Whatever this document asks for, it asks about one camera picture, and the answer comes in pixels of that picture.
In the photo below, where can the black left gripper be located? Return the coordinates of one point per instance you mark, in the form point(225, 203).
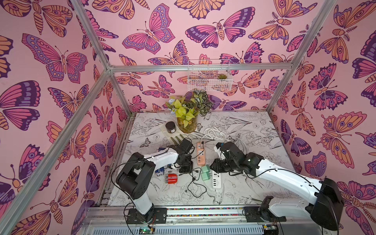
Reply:
point(190, 169)

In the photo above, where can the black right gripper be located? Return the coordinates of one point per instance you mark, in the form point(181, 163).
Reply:
point(217, 166)

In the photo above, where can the pink power strip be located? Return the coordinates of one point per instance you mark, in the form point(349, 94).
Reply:
point(201, 160)

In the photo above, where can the green power adapter cube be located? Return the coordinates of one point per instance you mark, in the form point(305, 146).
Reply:
point(205, 169)

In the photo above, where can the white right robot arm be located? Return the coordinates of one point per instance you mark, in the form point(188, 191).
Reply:
point(319, 200)

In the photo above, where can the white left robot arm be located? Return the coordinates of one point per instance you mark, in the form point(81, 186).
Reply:
point(135, 176)

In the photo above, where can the white power strip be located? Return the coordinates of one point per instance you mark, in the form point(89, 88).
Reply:
point(216, 180)

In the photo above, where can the small black jar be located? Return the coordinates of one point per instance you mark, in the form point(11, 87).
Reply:
point(170, 127)

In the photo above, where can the potted green artificial plant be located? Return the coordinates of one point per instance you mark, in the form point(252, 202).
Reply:
point(187, 108)

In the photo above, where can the small plant in basket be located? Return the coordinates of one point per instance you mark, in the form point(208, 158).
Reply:
point(222, 76)

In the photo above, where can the white wire wall basket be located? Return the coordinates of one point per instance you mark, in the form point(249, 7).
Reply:
point(203, 77)

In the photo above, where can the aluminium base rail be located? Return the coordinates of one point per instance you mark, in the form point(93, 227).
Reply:
point(195, 220)

